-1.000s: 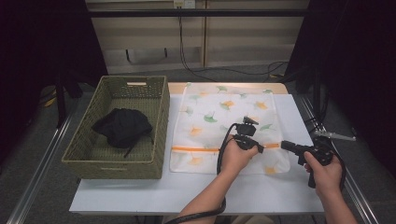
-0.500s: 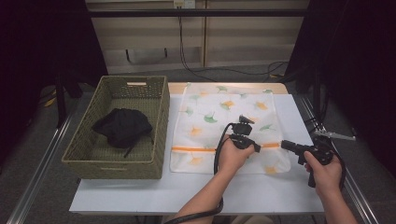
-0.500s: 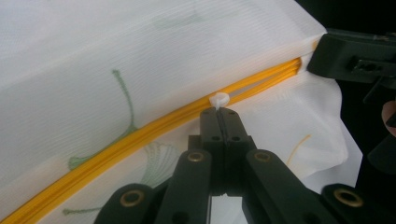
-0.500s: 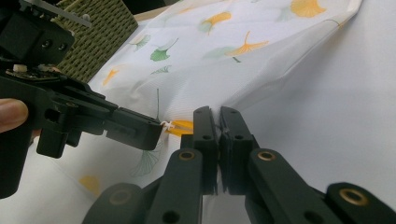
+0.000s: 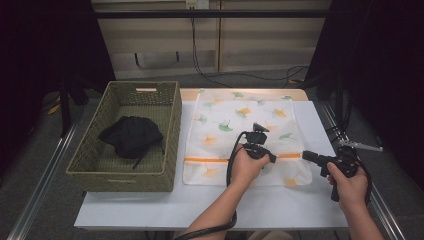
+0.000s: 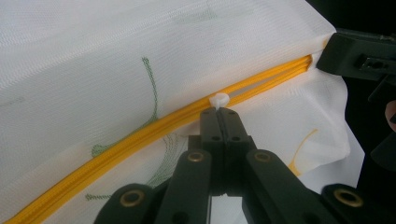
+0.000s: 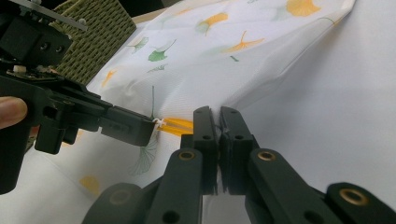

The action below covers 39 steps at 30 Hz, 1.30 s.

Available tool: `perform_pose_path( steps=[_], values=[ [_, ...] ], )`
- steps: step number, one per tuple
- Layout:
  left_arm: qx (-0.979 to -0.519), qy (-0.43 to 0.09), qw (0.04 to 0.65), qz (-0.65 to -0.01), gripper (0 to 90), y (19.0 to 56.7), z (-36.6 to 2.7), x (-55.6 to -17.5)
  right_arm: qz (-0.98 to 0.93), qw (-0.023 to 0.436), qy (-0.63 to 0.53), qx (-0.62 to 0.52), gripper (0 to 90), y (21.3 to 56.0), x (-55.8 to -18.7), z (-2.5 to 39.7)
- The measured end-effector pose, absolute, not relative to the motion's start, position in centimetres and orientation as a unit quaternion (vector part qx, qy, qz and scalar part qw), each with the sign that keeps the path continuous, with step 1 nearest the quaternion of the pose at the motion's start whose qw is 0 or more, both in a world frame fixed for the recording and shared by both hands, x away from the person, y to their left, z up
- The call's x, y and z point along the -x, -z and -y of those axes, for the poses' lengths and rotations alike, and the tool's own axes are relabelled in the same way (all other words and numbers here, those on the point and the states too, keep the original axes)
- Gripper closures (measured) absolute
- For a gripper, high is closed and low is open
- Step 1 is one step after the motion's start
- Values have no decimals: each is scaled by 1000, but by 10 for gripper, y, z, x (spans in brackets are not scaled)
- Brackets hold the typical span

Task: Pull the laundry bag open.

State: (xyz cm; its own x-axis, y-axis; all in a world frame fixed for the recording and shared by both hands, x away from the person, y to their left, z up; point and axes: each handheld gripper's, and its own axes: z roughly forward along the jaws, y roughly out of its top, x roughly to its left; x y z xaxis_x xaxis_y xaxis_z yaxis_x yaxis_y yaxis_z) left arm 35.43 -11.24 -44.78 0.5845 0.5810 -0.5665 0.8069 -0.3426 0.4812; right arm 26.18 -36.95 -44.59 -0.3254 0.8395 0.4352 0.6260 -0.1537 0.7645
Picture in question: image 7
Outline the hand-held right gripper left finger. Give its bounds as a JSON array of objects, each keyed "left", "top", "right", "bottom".
[{"left": 180, "top": 105, "right": 219, "bottom": 196}]

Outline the white leaf-print mesh laundry bag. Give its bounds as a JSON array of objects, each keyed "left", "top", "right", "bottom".
[{"left": 59, "top": 0, "right": 358, "bottom": 200}]

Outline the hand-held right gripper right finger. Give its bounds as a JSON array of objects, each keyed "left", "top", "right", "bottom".
[{"left": 219, "top": 105, "right": 260, "bottom": 196}]

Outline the green woven basket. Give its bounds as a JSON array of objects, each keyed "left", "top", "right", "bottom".
[{"left": 50, "top": 0, "right": 137, "bottom": 86}]

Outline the dark curtain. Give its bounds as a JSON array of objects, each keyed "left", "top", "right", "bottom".
[{"left": 119, "top": 0, "right": 166, "bottom": 18}]

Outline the white table cover sheet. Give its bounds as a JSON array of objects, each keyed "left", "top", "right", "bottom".
[{"left": 0, "top": 0, "right": 396, "bottom": 224}]

